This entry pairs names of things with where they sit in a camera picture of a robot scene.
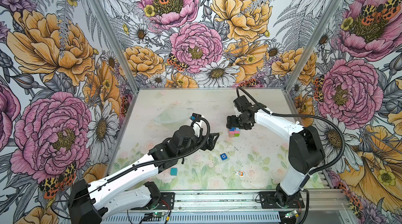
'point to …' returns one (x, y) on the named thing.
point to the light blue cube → (237, 129)
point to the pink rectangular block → (234, 132)
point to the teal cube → (174, 171)
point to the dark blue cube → (232, 129)
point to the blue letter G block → (223, 156)
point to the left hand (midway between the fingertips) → (209, 136)
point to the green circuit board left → (158, 213)
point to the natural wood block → (231, 135)
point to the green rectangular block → (236, 134)
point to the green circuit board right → (288, 215)
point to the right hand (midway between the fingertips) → (235, 130)
